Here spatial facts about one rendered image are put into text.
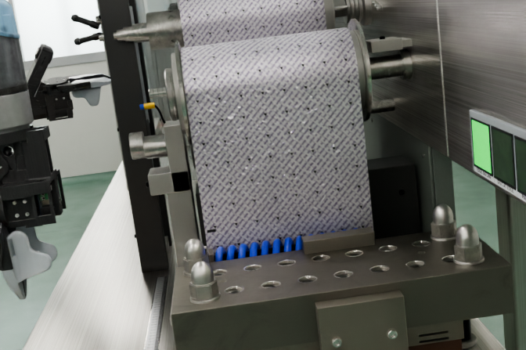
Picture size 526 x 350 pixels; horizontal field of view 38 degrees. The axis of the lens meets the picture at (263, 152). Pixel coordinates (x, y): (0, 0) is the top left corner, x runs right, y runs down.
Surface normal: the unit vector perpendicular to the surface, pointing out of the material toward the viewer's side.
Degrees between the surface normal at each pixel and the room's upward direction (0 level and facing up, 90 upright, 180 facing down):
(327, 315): 90
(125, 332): 0
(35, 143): 90
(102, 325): 0
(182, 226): 90
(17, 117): 90
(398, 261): 0
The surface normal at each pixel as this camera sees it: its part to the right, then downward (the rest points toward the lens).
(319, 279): -0.12, -0.97
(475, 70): -0.99, 0.13
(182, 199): 0.07, 0.19
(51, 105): 0.32, 0.28
